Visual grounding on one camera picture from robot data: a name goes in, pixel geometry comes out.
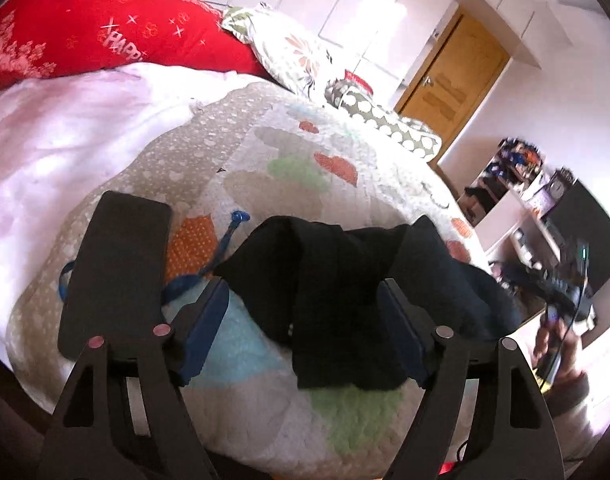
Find black flat screen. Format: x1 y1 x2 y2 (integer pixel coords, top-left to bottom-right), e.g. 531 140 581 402
542 180 610 296

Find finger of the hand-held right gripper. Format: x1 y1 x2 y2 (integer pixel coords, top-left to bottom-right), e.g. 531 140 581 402
495 259 556 306

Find white shelf unit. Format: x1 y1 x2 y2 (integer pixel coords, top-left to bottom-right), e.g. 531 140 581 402
457 135 600 311

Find heart pattern quilt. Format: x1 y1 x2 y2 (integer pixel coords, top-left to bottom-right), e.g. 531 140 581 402
8 82 490 476

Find person's right hand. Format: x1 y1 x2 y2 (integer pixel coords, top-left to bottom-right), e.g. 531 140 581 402
532 310 588 386

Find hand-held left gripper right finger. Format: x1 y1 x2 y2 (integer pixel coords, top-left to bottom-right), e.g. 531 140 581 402
377 280 566 480

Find black pants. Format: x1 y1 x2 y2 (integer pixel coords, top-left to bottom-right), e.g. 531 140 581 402
212 215 523 392

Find white bed sheet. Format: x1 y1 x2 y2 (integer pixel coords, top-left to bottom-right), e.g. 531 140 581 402
0 62 271 351

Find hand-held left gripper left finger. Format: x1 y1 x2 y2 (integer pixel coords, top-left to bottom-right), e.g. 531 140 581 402
35 277 231 480

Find person's right forearm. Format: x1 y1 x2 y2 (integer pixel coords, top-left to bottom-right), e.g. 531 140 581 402
547 367 593 418

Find white glossy wardrobe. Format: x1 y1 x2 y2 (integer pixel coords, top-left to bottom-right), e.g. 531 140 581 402
140 0 570 106

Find wooden door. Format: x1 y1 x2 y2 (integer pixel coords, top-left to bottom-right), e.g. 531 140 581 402
395 10 510 161

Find long red pillow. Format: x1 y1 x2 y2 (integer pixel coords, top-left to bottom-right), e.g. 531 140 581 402
0 0 373 95

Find white floral pillow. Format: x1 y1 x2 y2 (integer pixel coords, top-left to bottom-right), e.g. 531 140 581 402
220 2 346 98

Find green sheep pattern bolster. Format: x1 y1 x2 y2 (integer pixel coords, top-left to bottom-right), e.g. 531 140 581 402
325 77 443 163

